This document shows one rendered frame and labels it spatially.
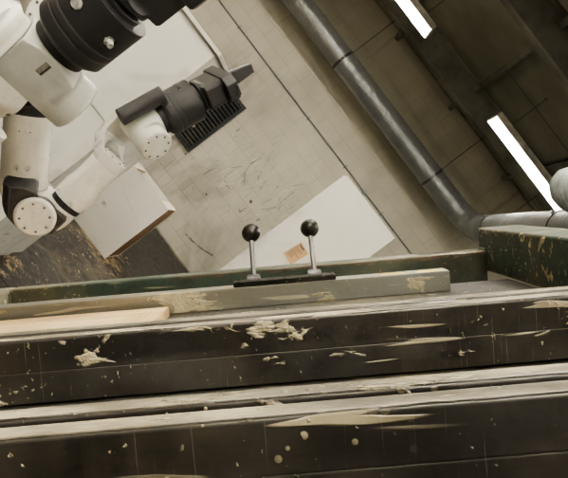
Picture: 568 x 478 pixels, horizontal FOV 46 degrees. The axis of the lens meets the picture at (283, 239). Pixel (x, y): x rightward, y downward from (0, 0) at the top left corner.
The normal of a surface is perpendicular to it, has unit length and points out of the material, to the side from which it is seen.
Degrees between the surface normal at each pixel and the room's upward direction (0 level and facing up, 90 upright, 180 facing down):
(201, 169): 90
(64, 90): 106
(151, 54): 90
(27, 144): 90
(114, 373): 90
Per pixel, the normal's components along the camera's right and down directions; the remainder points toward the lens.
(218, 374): 0.01, 0.05
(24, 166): 0.22, 0.32
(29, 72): 0.12, 0.63
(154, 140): 0.58, 0.65
